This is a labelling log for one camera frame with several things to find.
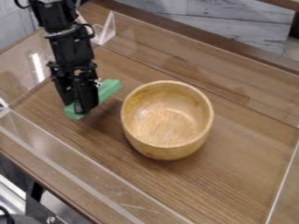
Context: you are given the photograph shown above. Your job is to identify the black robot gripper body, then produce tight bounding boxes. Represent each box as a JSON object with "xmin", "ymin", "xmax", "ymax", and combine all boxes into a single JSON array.
[{"xmin": 45, "ymin": 29, "xmax": 98, "ymax": 88}]

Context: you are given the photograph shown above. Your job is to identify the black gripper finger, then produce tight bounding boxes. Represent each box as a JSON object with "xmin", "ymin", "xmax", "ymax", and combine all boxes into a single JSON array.
[
  {"xmin": 51, "ymin": 77, "xmax": 74, "ymax": 106},
  {"xmin": 71, "ymin": 79, "xmax": 98, "ymax": 115}
]

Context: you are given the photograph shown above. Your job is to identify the green rectangular block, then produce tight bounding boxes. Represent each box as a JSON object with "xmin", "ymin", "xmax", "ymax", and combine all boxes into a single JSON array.
[{"xmin": 62, "ymin": 79, "xmax": 121, "ymax": 120}]

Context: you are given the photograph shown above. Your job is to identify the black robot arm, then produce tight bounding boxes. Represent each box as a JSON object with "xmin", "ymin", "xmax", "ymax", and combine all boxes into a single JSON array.
[{"xmin": 13, "ymin": 0, "xmax": 98, "ymax": 115}]

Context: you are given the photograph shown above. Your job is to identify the brown wooden bowl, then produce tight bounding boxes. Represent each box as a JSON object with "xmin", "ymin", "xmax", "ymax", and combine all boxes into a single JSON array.
[{"xmin": 119, "ymin": 80, "xmax": 214, "ymax": 160}]

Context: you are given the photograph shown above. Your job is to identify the clear acrylic tray wall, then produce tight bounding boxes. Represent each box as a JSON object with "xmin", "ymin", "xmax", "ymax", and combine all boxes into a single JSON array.
[{"xmin": 0, "ymin": 108, "xmax": 188, "ymax": 224}]

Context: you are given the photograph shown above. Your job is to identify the black table leg bracket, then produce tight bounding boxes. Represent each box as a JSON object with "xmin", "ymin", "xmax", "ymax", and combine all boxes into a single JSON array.
[{"xmin": 23, "ymin": 182, "xmax": 67, "ymax": 224}]

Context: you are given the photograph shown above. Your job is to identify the black cable under table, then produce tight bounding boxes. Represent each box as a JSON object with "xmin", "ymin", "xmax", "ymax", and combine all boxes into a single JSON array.
[{"xmin": 0, "ymin": 206, "xmax": 14, "ymax": 224}]

